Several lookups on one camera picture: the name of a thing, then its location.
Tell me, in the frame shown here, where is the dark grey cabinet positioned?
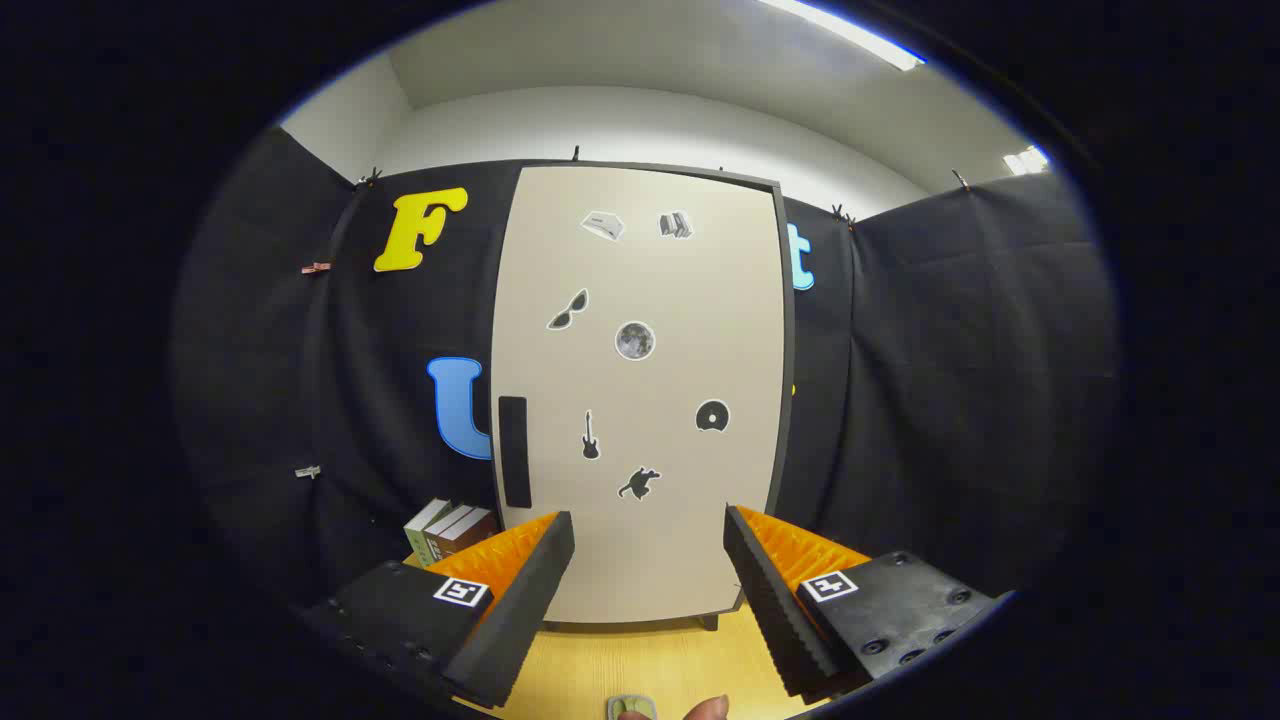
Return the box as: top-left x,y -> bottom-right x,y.
490,160 -> 798,633

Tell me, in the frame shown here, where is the black door handle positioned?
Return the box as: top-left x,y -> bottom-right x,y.
498,396 -> 532,509

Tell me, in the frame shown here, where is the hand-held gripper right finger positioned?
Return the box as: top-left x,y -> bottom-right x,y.
723,504 -> 1013,706

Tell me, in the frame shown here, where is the green book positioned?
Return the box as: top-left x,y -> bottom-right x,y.
404,498 -> 453,566

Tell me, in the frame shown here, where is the beige cabinet door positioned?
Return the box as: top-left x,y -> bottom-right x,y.
491,165 -> 783,625

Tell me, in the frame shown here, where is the ceiling light strip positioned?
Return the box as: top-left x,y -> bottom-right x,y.
755,0 -> 926,73

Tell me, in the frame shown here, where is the black backdrop cloth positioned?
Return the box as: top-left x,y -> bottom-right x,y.
170,125 -> 1119,611

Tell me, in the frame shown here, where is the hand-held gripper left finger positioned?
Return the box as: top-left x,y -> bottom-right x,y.
300,511 -> 577,713

